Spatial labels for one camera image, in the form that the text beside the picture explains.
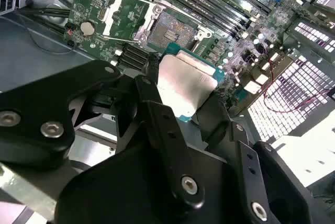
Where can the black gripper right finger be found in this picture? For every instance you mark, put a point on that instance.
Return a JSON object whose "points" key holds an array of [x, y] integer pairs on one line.
{"points": [[248, 171]]}

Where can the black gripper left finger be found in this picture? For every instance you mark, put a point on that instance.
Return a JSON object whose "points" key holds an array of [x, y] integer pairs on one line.
{"points": [[34, 103]]}

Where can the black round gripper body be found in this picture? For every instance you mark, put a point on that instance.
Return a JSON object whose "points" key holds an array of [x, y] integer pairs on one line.
{"points": [[117, 195]]}

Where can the silver CPU green edge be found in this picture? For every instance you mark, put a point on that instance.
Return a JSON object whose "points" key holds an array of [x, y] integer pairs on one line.
{"points": [[183, 82]]}

